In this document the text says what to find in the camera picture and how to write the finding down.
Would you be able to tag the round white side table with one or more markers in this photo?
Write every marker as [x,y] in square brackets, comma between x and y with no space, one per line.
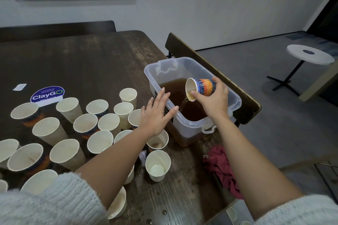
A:
[309,53]

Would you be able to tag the group of paper cups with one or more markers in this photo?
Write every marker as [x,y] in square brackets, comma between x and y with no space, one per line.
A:
[58,138]

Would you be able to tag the small white paper label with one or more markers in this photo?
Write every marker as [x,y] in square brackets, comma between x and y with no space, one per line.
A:
[19,86]

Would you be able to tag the orange blue patterned paper cup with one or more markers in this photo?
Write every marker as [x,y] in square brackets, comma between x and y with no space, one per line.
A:
[203,86]

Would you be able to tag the person's right hand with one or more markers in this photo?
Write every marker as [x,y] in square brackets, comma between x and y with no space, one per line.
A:
[214,101]

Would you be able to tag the round blue sticker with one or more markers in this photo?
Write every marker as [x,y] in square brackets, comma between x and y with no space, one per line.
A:
[47,93]

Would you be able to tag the white paper cup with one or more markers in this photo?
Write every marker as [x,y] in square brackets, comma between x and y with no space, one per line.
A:
[128,95]
[123,111]

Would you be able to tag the dark wooden table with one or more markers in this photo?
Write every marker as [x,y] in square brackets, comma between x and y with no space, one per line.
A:
[95,56]

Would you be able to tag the person's left hand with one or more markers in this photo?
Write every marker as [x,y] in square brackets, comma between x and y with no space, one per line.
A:
[154,116]

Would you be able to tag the clear plastic storage bin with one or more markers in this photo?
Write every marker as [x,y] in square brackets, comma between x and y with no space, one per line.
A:
[174,127]

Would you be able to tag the person's right forearm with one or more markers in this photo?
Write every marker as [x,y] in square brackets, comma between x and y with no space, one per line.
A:
[259,169]

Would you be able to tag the person's left forearm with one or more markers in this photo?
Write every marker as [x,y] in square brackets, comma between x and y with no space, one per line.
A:
[111,169]

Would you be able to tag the dark wooden chair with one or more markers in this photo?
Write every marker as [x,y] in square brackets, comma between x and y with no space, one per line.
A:
[237,93]
[58,29]

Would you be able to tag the dark red cloth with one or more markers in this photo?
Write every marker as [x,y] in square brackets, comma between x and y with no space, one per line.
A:
[222,169]

